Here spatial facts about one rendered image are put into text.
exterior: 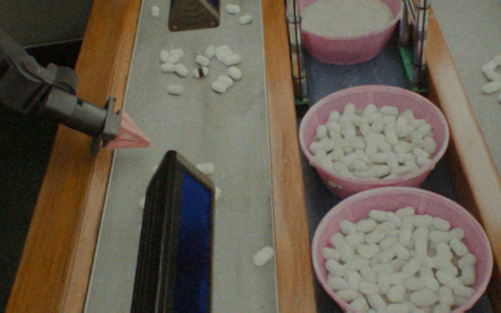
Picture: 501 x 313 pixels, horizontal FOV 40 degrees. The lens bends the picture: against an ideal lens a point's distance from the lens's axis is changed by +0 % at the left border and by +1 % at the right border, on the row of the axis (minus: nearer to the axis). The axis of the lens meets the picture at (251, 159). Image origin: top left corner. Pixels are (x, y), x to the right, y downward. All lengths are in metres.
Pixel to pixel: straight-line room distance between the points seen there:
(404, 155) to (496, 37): 0.42
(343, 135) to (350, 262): 0.32
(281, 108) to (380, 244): 0.37
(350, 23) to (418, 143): 0.43
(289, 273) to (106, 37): 0.81
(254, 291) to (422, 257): 0.26
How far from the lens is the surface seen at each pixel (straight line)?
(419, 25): 1.39
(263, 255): 1.10
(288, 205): 1.16
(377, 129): 1.33
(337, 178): 1.22
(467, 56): 1.52
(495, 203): 1.18
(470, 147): 1.27
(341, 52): 1.57
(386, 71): 1.58
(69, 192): 1.28
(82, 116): 1.26
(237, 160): 1.29
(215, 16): 1.08
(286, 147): 1.26
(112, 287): 1.14
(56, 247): 1.20
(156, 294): 0.64
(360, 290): 1.08
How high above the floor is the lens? 1.61
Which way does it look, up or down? 43 degrees down
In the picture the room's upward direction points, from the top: 9 degrees counter-clockwise
